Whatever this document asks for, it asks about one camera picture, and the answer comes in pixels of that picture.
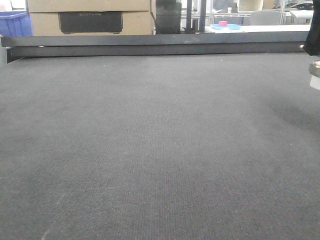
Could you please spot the black conveyor side rail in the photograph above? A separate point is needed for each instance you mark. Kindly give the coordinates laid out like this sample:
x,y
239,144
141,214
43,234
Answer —
x,y
152,45

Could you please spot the pink block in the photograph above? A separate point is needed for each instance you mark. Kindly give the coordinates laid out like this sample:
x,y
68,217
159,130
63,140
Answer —
x,y
222,23

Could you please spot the blue plastic crate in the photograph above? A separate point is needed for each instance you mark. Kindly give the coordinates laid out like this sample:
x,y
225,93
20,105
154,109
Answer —
x,y
15,24

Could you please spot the light blue tray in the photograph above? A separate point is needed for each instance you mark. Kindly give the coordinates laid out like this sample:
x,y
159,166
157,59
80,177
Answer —
x,y
231,27

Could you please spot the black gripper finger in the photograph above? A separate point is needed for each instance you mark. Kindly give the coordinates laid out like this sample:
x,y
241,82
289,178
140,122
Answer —
x,y
312,43

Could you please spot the large cardboard box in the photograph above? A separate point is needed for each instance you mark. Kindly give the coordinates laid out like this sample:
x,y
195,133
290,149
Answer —
x,y
92,17

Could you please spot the black shelf upright post right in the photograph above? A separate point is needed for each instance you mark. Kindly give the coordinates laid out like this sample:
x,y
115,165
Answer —
x,y
188,29

